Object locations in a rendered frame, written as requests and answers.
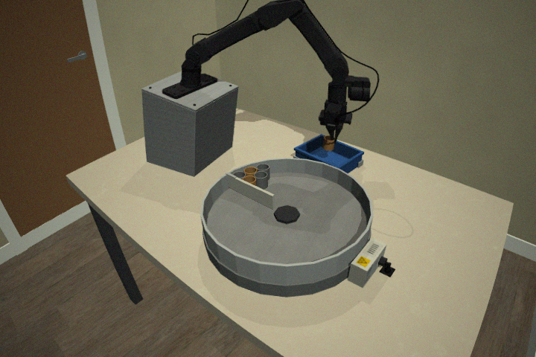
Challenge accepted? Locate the blue open-top crate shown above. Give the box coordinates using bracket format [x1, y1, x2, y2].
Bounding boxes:
[294, 135, 364, 173]

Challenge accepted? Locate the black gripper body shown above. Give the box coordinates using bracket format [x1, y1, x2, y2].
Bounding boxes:
[319, 99, 352, 128]

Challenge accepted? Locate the bronze bushing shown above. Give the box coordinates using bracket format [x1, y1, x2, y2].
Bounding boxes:
[322, 135, 334, 151]
[242, 176, 257, 186]
[244, 167, 258, 176]

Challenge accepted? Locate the grey metal bushing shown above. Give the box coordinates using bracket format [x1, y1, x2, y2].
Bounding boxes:
[254, 171, 268, 190]
[232, 171, 246, 179]
[256, 164, 270, 180]

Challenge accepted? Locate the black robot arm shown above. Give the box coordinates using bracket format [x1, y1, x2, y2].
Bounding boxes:
[162, 0, 371, 130]

